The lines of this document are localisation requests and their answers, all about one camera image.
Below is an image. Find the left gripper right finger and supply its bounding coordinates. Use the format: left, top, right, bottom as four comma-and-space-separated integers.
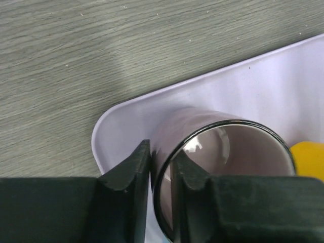
172, 153, 223, 242

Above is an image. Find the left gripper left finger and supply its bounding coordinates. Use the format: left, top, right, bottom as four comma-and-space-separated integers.
97, 140, 151, 242

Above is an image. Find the purple glass cup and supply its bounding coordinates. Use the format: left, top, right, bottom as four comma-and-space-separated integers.
150, 107, 296, 240

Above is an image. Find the yellow glass mug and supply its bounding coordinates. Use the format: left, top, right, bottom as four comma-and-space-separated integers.
291, 141, 324, 182

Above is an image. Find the lilac plastic tray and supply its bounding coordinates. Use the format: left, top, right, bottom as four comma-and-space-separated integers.
91, 35, 323, 242

